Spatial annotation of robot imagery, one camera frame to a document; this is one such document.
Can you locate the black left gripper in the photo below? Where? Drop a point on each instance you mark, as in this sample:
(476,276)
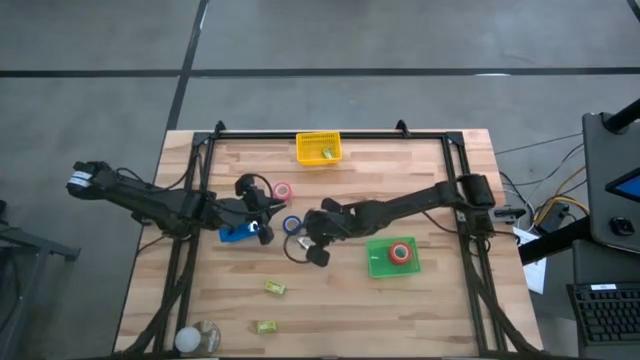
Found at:
(252,207)

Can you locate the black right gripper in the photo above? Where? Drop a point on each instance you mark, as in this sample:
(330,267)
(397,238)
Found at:
(340,222)

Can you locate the blue tape roll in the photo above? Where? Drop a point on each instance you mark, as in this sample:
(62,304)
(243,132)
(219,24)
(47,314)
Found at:
(286,226)

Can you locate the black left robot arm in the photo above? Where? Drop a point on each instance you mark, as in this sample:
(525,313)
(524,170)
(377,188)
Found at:
(150,202)

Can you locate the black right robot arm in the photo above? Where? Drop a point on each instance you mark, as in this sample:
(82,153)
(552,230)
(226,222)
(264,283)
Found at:
(400,205)

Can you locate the pinkish red tape roll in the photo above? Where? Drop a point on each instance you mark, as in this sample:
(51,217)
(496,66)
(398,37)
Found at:
(276,191)

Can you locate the blue plastic basket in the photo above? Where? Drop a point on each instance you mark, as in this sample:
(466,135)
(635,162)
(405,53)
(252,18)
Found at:
(235,235)

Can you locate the yellow-green staples box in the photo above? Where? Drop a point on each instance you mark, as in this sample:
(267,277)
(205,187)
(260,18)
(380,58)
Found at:
(275,287)
(266,327)

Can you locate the yellow plastic basket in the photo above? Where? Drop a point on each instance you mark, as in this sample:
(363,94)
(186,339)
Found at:
(310,145)

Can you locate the green plastic basket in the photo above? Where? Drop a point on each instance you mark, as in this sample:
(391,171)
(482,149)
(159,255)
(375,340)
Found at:
(382,267)

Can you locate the clear round dish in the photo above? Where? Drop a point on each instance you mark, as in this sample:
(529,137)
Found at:
(210,335)

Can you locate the white ball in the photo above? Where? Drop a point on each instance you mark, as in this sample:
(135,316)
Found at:
(187,340)

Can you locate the white paper sheet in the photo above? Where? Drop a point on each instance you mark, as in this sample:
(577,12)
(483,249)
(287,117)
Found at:
(535,272)

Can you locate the black stand bar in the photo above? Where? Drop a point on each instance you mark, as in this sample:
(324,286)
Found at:
(550,245)

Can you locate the black power brick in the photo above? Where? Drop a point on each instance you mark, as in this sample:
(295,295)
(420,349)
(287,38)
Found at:
(554,217)

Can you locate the dark metal stand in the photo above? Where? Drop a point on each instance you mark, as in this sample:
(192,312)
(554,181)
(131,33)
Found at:
(35,245)

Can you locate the dark grey cart top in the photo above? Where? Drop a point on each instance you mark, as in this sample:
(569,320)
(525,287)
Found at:
(600,190)

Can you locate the black keyboard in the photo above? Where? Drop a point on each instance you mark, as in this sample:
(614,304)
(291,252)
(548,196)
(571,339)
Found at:
(607,315)

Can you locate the black computer mouse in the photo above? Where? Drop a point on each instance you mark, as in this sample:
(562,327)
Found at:
(622,226)

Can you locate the blue screen tablet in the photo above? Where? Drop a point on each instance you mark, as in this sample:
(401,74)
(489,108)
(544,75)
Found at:
(627,187)

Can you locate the black pole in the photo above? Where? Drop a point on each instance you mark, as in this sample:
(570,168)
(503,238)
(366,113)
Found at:
(625,117)

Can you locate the black aluminium rig frame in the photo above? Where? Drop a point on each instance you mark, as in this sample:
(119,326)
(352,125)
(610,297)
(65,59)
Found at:
(350,135)

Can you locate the grey frame bracket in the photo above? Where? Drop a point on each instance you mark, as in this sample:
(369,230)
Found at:
(507,213)

